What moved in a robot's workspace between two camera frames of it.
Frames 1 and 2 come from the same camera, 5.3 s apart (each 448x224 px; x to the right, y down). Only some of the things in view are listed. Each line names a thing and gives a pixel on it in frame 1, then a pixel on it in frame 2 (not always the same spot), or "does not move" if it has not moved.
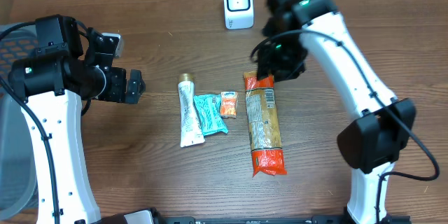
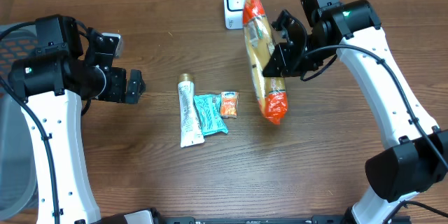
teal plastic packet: (210, 110) does not move
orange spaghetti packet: (264, 126) → (270, 92)
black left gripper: (121, 85) does not move
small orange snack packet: (228, 104) does not move
